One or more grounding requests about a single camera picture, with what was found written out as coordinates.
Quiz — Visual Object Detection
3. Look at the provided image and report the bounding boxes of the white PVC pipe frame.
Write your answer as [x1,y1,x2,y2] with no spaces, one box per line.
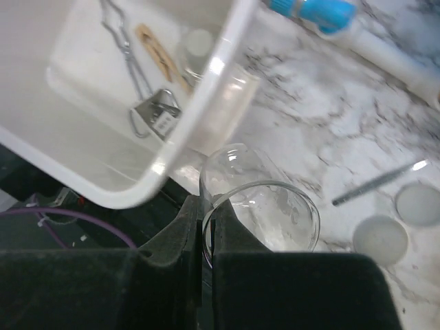
[316,20,439,110]

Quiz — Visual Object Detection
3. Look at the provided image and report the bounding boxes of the frosted watch glass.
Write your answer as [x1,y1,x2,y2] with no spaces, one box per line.
[353,214,408,266]
[395,183,439,227]

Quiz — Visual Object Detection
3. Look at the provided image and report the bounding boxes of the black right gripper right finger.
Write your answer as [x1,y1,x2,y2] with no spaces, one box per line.
[211,202,402,329]

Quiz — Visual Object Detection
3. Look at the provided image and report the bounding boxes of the wooden test tube clamp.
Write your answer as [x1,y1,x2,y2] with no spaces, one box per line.
[135,23,193,95]

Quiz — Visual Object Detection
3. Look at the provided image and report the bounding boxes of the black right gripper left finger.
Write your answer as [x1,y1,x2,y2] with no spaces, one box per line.
[1,197,201,329]

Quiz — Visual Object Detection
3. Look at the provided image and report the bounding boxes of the metal crucible tongs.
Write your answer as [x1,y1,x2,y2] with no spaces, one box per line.
[99,0,155,138]

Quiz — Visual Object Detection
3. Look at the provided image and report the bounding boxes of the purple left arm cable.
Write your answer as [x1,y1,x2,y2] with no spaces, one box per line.
[0,208,138,250]

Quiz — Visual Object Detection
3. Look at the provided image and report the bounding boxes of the white plastic bin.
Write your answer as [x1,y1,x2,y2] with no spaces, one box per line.
[1,1,259,209]

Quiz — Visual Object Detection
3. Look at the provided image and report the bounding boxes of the black item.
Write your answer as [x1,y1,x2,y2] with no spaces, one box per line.
[129,89,182,142]

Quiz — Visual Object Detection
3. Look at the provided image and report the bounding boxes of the dark metal spatula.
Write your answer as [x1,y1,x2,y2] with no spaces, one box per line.
[331,159,430,206]

